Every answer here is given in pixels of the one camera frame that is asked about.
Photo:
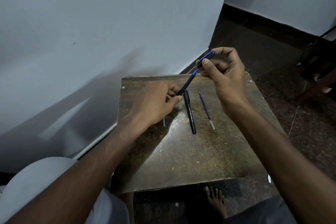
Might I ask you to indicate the person's right hand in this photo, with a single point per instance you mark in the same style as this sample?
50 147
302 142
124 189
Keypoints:
231 82

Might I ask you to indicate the white paper scrap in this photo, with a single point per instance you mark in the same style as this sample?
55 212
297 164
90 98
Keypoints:
269 178

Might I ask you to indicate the black floor mat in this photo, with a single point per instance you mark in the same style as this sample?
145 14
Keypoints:
231 188

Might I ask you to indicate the person's leg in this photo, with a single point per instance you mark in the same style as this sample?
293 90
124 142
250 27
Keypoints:
262 213
34 181

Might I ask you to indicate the person's right forearm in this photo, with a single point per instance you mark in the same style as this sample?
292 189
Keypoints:
283 168

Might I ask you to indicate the dark wooden chair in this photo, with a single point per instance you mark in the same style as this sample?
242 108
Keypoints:
320 84
328 31
315 58

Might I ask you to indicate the blue ink refill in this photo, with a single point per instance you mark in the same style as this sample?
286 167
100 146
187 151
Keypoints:
206 111
164 122

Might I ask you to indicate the dark blue pen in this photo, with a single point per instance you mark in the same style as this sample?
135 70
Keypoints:
191 118
187 84

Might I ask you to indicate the person's left forearm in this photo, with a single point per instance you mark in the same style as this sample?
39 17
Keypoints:
78 179

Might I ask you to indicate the person's bare right foot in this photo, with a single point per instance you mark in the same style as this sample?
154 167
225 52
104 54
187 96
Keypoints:
216 201

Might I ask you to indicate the person's left leg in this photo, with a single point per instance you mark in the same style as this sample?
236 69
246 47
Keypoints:
34 181

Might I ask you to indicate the person's left hand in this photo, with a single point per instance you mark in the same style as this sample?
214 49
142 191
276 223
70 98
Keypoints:
149 105

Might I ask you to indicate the small wooden table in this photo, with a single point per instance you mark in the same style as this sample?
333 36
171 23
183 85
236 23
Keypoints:
189 163

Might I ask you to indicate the person's right leg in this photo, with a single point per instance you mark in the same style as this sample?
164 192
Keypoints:
262 213

